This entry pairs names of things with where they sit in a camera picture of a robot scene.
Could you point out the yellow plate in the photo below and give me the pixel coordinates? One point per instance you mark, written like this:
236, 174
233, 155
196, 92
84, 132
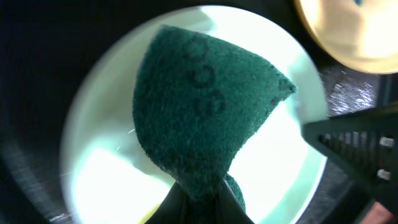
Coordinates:
361, 35

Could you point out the green scouring sponge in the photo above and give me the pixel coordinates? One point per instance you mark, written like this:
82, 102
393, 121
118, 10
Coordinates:
196, 102

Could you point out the light blue plate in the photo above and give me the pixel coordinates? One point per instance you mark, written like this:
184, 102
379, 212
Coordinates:
107, 178

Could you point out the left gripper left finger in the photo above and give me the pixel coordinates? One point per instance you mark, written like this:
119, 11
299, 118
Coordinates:
173, 209

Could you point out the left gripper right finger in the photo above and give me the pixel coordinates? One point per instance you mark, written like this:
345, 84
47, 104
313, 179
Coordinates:
229, 210

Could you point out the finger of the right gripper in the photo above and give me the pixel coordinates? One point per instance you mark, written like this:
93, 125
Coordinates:
364, 145

